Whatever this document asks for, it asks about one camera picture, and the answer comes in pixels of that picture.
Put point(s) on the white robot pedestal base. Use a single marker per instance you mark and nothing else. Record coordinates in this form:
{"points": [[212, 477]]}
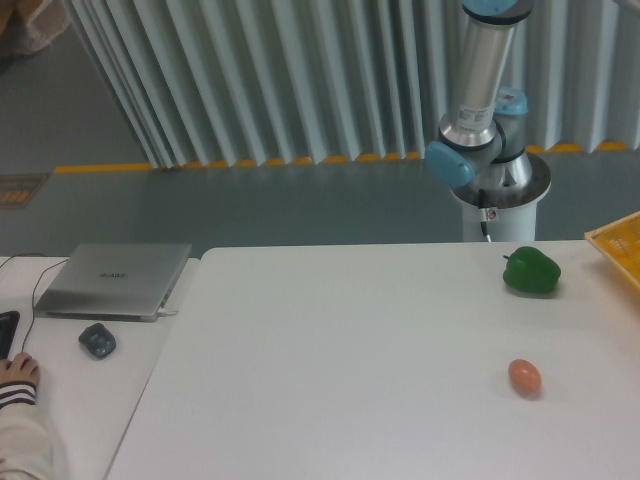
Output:
{"points": [[500, 204]]}

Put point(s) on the yellow plastic basket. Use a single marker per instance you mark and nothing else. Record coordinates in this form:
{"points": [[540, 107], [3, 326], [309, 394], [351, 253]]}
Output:
{"points": [[618, 242]]}

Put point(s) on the silver closed laptop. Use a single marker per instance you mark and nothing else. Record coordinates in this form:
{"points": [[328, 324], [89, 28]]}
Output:
{"points": [[115, 281]]}

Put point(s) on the green bell pepper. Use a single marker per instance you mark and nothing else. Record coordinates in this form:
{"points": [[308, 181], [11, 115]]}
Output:
{"points": [[529, 270]]}

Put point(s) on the dark grey earbuds case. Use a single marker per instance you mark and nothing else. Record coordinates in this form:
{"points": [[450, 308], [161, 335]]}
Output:
{"points": [[98, 341]]}

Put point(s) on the black keyboard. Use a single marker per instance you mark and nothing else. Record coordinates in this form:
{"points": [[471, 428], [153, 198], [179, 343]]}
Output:
{"points": [[8, 325]]}

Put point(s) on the white folding partition screen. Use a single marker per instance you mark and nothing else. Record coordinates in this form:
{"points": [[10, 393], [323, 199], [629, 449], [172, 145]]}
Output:
{"points": [[233, 81]]}

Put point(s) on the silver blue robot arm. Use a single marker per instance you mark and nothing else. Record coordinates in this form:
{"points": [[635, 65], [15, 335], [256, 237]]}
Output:
{"points": [[470, 138]]}

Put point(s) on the brown egg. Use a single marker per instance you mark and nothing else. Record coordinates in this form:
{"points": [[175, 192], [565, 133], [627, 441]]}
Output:
{"points": [[524, 377]]}

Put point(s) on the person's hand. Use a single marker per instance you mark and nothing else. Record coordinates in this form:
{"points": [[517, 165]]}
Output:
{"points": [[23, 368]]}

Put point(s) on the white striped sleeve forearm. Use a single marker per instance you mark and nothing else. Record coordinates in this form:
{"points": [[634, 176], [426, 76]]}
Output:
{"points": [[26, 445]]}

